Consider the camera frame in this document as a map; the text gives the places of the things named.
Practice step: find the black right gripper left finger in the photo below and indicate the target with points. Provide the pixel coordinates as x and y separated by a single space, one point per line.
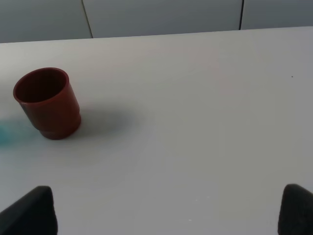
33 214

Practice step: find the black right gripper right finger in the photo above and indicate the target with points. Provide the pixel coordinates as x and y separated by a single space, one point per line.
296 211

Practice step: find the red plastic cup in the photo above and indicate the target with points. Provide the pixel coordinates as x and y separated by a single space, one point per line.
48 100

